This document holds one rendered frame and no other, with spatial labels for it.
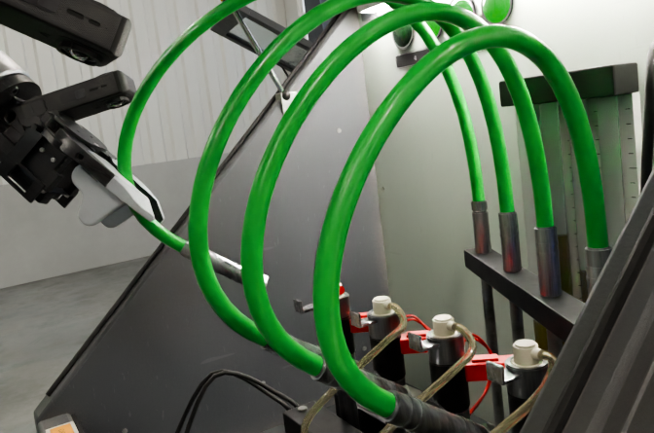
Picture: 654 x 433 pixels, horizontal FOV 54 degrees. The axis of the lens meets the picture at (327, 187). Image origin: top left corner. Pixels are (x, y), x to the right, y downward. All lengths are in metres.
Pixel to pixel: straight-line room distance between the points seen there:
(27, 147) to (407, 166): 0.52
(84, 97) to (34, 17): 0.32
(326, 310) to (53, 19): 0.22
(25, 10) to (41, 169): 0.32
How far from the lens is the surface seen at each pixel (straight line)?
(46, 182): 0.69
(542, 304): 0.56
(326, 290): 0.33
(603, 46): 0.71
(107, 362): 0.89
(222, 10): 0.68
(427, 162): 0.92
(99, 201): 0.67
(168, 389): 0.93
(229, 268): 0.68
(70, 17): 0.40
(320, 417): 0.67
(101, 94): 0.70
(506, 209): 0.64
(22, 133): 0.73
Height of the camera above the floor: 1.27
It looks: 6 degrees down
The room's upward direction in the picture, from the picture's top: 7 degrees counter-clockwise
